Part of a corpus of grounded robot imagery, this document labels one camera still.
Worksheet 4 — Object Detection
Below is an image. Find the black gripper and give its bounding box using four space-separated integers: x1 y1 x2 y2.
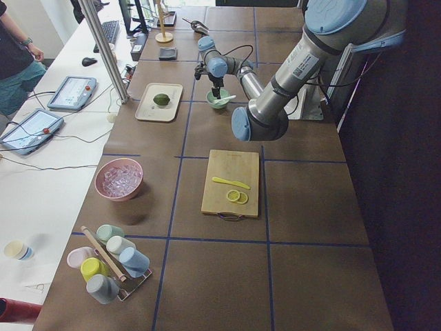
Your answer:
194 61 224 98

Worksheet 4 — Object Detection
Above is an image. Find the light green bowl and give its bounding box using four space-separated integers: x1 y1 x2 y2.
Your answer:
206 88 230 109

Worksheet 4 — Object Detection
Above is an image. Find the white plastic spoon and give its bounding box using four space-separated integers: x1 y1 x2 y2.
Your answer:
212 95 236 104

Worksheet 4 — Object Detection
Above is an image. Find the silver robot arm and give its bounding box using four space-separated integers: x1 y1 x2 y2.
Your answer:
195 1 408 141

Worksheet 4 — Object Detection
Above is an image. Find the pink bowl with ice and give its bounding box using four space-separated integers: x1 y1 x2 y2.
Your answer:
94 158 143 202

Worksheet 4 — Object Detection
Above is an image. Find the green lime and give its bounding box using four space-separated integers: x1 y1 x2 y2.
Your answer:
153 93 170 107

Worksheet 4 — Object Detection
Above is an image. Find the grey folded cloth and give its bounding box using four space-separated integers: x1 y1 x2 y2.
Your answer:
158 48 178 61

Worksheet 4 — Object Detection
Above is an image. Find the metal scoop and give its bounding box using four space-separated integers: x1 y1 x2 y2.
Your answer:
182 17 209 36

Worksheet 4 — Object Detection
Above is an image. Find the cream rabbit tray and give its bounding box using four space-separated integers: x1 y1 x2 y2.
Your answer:
135 83 183 122

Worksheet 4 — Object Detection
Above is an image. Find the wooden mug tree stand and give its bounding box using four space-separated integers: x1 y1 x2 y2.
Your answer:
155 0 174 43

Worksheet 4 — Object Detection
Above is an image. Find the bamboo cutting board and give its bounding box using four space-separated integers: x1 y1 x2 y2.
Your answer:
201 150 260 218

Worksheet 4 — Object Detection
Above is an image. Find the yellow plastic knife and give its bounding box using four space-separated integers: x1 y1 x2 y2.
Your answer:
212 177 251 190

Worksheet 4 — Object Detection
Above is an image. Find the lemon slice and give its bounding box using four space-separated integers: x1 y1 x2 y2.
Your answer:
226 190 240 202
236 192 249 205

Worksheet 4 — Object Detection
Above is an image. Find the black keyboard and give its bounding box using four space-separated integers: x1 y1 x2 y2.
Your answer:
101 21 120 44

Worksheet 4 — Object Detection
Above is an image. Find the black computer mouse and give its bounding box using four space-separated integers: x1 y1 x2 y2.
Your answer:
81 57 97 67

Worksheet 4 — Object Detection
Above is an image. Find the upper teach pendant tablet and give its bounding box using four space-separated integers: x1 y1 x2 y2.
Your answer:
48 76 97 112

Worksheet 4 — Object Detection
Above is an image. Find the teach pendant tablet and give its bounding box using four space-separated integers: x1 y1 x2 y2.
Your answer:
48 76 97 112
1 109 64 155

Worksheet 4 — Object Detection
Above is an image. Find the lower teach pendant tablet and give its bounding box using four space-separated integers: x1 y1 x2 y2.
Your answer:
1 109 64 155

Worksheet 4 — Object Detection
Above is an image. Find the person in black shirt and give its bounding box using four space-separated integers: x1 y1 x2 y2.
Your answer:
1 2 46 117

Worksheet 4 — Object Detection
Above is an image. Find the cup rack with cups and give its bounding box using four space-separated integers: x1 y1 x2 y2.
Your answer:
66 224 152 305

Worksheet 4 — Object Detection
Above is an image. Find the white paper cup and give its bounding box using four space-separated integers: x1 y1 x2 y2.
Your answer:
3 240 34 261

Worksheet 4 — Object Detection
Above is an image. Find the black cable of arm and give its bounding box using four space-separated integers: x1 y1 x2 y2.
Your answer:
223 43 258 70

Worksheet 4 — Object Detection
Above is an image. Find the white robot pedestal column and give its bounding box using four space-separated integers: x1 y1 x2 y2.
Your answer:
288 85 324 121

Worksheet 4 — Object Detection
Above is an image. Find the aluminium frame post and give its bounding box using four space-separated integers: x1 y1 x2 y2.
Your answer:
79 0 130 104

